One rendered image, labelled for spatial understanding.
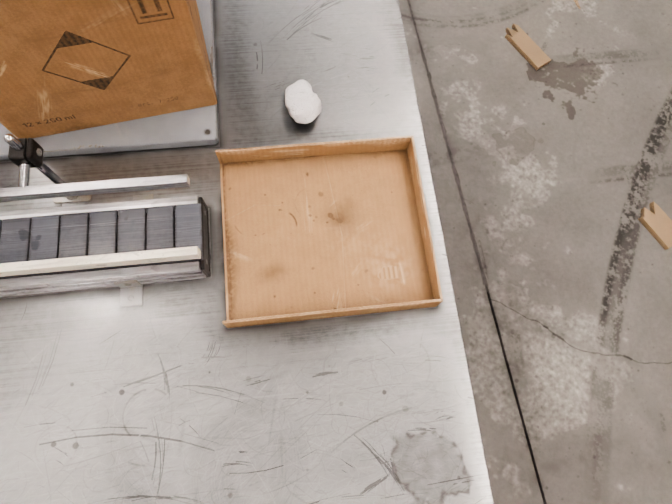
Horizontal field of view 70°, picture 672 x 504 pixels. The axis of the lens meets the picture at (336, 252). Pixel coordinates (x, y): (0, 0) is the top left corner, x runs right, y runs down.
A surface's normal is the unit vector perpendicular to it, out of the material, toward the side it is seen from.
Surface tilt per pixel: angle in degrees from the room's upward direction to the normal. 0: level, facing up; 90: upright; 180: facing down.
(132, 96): 90
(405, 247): 0
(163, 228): 0
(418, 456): 0
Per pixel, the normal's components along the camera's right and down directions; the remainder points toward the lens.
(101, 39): 0.25, 0.93
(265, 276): 0.05, -0.30
